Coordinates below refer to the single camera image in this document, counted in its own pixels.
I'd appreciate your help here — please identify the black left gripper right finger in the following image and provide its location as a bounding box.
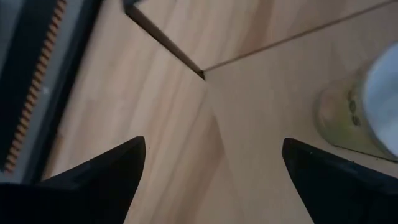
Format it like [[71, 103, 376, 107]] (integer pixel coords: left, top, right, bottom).
[[281, 138, 398, 224]]

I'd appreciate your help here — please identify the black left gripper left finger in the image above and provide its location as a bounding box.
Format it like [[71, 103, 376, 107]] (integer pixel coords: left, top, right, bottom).
[[0, 136, 147, 224]]

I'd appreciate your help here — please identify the green Oranges label can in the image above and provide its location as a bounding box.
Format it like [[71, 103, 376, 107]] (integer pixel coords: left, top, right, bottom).
[[313, 42, 398, 163]]

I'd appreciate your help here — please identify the orange ribbed strip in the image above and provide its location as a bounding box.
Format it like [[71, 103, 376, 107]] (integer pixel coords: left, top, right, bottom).
[[3, 0, 68, 174]]

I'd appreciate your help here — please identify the black table edge frame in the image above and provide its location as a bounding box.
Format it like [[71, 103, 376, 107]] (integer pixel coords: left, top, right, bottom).
[[0, 0, 104, 185]]

